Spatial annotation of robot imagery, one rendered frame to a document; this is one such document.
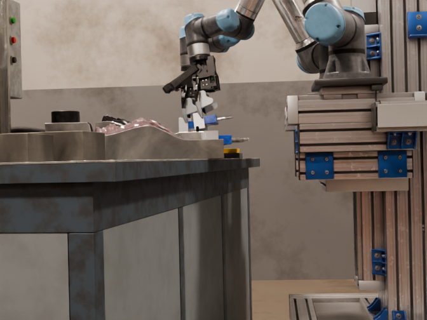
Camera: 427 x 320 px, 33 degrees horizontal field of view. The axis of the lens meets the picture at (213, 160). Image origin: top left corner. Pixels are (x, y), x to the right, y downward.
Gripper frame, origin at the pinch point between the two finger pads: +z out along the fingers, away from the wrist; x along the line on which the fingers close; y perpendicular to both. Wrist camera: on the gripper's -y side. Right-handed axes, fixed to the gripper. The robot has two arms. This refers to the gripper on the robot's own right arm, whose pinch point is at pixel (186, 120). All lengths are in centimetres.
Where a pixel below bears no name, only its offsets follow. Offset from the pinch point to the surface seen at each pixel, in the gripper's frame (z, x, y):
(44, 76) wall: -44, 190, -141
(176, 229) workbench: 33, -84, 16
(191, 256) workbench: 43, -67, 16
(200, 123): 3.1, -31.7, 12.2
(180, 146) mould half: 11, -68, 14
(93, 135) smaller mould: 9, -104, 1
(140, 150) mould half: 12, -71, 3
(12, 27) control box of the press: -40, 6, -73
